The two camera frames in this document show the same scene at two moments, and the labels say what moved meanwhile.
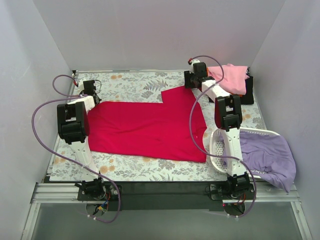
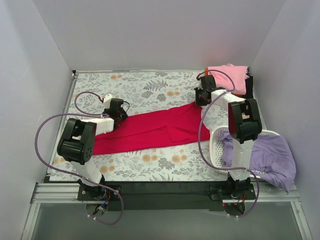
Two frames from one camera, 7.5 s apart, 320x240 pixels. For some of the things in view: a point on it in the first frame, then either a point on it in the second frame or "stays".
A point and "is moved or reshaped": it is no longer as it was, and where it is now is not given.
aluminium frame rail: (52, 191) stays
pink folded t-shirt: (234, 79) stays
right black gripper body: (188, 80) to (200, 95)
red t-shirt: (172, 130) is moved or reshaped
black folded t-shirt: (248, 98) stays
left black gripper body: (96, 99) to (122, 114)
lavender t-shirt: (262, 152) stays
